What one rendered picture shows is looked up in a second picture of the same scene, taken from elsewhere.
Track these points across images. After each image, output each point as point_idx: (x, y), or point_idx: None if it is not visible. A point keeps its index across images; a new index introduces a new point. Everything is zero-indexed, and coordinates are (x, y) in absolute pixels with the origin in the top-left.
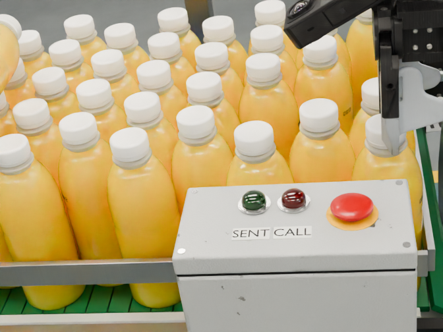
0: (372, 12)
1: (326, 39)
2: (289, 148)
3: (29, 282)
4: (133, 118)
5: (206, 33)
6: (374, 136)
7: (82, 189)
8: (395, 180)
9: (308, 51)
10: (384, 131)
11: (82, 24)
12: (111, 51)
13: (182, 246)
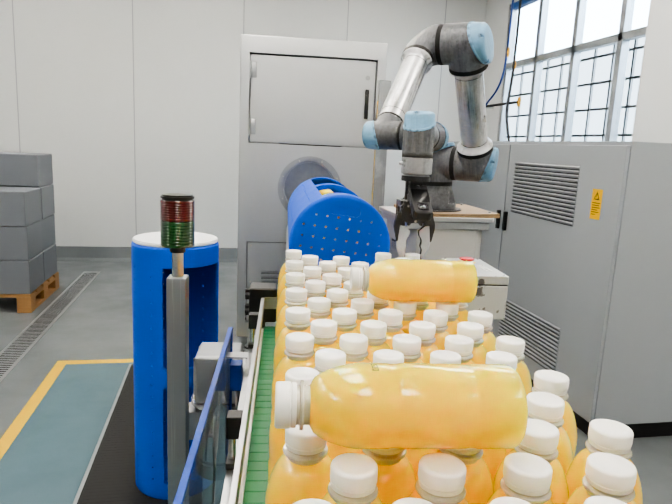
0: (406, 212)
1: (338, 256)
2: None
3: None
4: None
5: (319, 272)
6: (419, 257)
7: None
8: (443, 258)
9: (348, 259)
10: (427, 249)
11: (304, 288)
12: (347, 282)
13: (501, 275)
